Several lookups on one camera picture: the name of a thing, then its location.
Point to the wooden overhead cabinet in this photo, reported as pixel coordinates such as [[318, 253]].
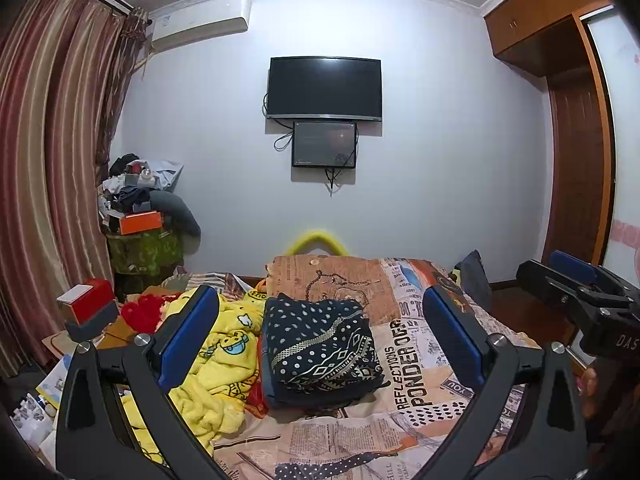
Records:
[[530, 20]]

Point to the red orange cloth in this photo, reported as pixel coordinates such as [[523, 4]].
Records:
[[256, 400]]

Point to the person's right forearm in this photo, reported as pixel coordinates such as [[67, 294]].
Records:
[[620, 405]]

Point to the pile of clutter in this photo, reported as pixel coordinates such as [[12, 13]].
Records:
[[130, 180]]

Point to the yellow cartoon fleece blanket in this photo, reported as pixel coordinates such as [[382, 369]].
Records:
[[225, 360]]

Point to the brown patterned curtain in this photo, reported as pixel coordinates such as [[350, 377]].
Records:
[[122, 85]]

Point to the brown wooden door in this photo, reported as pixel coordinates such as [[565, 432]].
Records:
[[575, 170]]

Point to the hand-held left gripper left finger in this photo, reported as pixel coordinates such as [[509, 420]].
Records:
[[187, 340]]

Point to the dark grey backpack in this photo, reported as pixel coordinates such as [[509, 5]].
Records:
[[472, 272]]

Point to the red white box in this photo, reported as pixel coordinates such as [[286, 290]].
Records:
[[95, 295]]

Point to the brown cardboard sheet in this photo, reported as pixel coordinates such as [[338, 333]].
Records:
[[60, 347]]

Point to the small black monitor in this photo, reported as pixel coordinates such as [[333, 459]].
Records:
[[325, 144]]

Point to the striped cloth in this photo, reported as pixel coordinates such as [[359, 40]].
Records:
[[215, 280]]

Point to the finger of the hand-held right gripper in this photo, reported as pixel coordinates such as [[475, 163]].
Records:
[[572, 264], [547, 280]]

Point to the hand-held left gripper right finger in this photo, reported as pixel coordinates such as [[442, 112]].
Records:
[[452, 340]]

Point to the yellow curved foam tube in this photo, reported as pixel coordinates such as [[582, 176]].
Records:
[[315, 236]]

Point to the white air conditioner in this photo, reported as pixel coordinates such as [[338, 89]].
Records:
[[200, 27]]

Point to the striped red beige curtain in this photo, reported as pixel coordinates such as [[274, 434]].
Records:
[[45, 160]]

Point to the pile of paper boxes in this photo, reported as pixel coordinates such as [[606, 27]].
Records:
[[40, 410]]

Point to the grey neck pillow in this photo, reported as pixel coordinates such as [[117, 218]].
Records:
[[182, 210]]

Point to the orange box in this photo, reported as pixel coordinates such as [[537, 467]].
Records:
[[142, 222]]

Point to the red fluffy cloth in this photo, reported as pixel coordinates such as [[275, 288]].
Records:
[[142, 312]]

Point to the large black television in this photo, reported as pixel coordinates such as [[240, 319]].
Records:
[[325, 87]]

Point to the person's right hand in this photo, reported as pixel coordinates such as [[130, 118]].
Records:
[[591, 390]]

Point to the navy patterned hooded jacket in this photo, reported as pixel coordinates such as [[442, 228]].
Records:
[[320, 345]]

